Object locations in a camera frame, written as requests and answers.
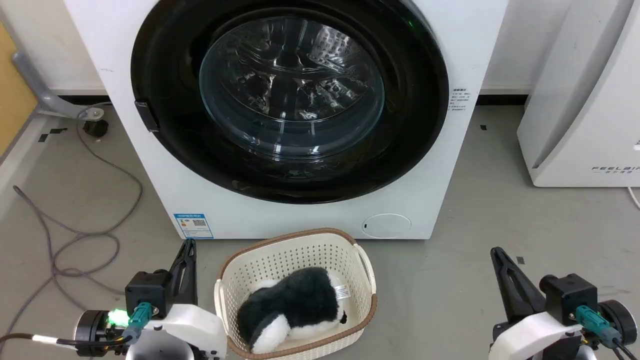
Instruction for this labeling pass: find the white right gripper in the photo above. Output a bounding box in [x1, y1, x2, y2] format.
[489, 246, 585, 360]

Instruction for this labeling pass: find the white air purifier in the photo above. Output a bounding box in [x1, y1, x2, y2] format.
[516, 0, 640, 188]

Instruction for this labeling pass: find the teal-plug black cable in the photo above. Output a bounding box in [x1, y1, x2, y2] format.
[574, 305, 640, 360]
[0, 302, 154, 351]

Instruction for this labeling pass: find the thin grey floor cable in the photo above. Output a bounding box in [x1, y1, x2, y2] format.
[0, 102, 144, 346]

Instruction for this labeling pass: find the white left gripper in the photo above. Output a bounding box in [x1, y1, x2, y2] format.
[125, 238, 229, 360]

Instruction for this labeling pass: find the cream perforated laundry basket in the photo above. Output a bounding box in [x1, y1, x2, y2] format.
[214, 228, 378, 360]

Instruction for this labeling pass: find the white front-load washing machine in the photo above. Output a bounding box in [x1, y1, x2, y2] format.
[63, 0, 510, 241]

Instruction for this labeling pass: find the yellow wooden panel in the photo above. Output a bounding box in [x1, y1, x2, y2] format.
[0, 22, 39, 157]

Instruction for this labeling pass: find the black and white plush toy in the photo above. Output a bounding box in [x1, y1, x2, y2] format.
[236, 267, 349, 355]

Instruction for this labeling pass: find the round black glass washer door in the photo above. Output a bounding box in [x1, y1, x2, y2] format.
[130, 0, 450, 205]

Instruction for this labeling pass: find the blue energy label sticker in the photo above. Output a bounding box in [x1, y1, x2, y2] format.
[173, 213, 214, 240]

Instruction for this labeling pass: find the round white filter cover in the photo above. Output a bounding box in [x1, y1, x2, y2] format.
[361, 213, 412, 239]

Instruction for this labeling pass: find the left teal-plug black cable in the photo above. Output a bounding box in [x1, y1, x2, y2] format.
[0, 302, 154, 351]

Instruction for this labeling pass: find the right teal-plug black cable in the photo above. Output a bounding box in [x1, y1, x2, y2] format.
[574, 305, 640, 360]

